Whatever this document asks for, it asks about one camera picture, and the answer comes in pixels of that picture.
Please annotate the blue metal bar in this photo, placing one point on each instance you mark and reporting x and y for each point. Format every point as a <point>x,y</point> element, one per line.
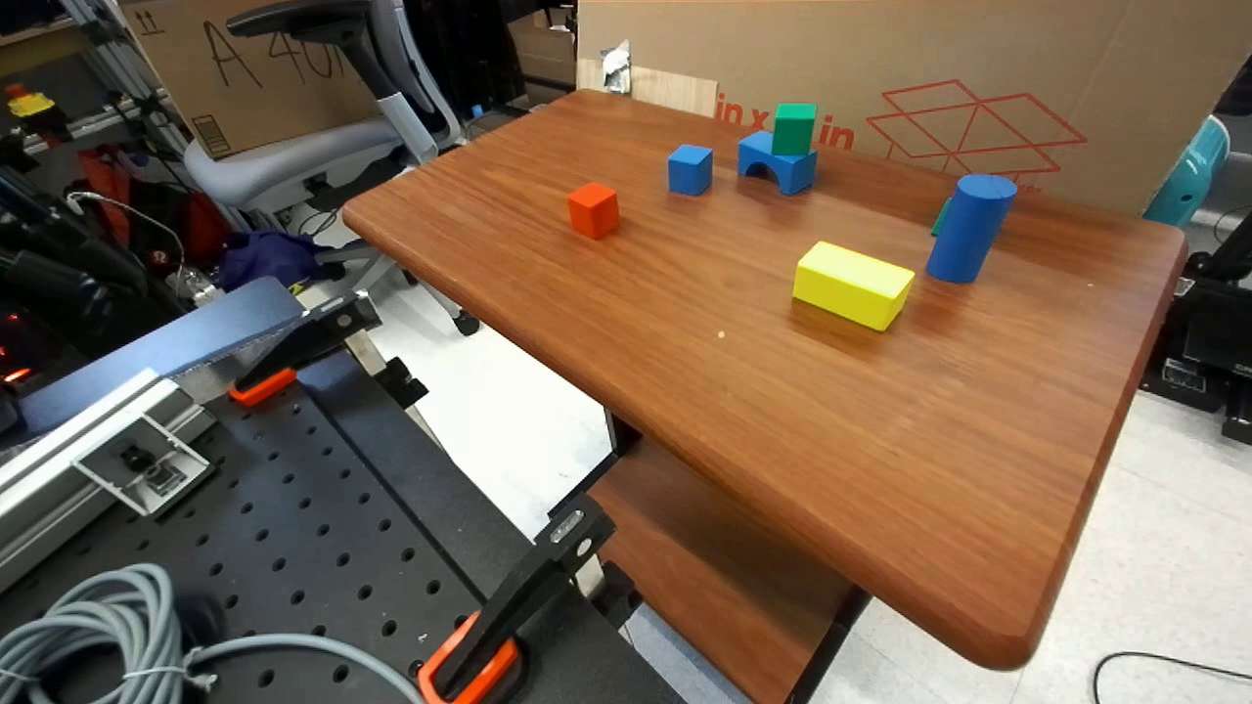
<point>170,346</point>

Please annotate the blue cube block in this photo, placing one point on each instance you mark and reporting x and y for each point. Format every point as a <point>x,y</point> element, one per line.
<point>689,171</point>

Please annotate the black perforated breadboard table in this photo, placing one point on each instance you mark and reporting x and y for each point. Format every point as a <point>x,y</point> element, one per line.
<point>328,548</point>

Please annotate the grey office chair black base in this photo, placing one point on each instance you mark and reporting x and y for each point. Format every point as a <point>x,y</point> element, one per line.
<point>286,158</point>

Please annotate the wooden table pedestal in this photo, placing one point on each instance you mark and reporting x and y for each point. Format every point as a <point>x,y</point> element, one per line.
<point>731,574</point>

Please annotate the blue arch block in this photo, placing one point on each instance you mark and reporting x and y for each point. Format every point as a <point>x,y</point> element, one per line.
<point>797,174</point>

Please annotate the blue cloth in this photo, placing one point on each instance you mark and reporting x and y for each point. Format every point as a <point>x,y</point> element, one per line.
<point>266,259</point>

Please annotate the large cardboard box red print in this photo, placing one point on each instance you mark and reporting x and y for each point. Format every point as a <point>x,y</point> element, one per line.
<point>912,52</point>

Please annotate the green cube block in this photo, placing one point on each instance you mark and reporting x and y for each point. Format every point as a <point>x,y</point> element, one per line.
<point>797,128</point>

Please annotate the teal chair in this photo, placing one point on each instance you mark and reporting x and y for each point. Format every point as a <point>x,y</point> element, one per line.
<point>1190,171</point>

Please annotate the crumpled grey paper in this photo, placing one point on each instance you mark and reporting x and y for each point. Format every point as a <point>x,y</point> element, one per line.
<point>615,70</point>

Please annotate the cardboard box black lettering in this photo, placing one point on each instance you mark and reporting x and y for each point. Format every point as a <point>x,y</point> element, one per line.
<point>199,63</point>

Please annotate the aluminium extrusion rail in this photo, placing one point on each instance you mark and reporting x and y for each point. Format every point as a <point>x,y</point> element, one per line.
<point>93,457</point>

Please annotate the blue cylinder block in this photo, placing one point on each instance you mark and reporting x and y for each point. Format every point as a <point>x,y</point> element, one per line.
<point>968,231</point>

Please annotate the yellow rectangular block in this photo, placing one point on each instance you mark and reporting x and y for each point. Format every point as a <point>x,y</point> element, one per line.
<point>855,285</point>

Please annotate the orange cube block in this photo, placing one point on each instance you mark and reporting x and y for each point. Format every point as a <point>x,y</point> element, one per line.
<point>591,213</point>

